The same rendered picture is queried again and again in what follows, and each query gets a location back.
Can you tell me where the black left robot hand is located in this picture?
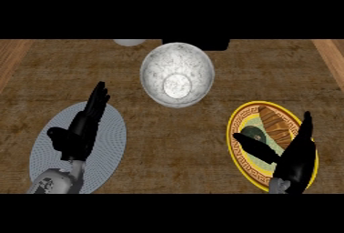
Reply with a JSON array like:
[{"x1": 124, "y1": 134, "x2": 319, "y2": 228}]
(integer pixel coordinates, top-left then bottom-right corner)
[{"x1": 46, "y1": 80, "x2": 112, "y2": 162}]

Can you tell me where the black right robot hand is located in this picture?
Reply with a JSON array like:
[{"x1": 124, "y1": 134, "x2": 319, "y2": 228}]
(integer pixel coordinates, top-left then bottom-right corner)
[{"x1": 232, "y1": 110, "x2": 318, "y2": 195}]

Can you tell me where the yellow-rimmed patterned plate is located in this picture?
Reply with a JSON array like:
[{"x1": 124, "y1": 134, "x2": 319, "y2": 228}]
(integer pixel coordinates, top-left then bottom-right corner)
[{"x1": 226, "y1": 100, "x2": 320, "y2": 193}]

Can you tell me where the brown striped squash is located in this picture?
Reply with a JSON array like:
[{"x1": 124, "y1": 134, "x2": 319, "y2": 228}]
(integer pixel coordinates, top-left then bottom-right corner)
[{"x1": 257, "y1": 106, "x2": 294, "y2": 149}]

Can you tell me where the white marble bowl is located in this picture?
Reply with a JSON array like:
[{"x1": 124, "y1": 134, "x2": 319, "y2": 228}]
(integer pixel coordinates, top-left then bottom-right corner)
[{"x1": 139, "y1": 42, "x2": 217, "y2": 109}]

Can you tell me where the grey oval placemat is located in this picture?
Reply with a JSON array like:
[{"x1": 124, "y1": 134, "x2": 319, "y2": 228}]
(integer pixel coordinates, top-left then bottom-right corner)
[{"x1": 28, "y1": 101, "x2": 127, "y2": 195}]

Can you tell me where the pale round object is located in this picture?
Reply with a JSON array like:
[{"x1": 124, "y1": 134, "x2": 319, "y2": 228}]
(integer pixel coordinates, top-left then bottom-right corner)
[{"x1": 112, "y1": 39, "x2": 148, "y2": 47}]

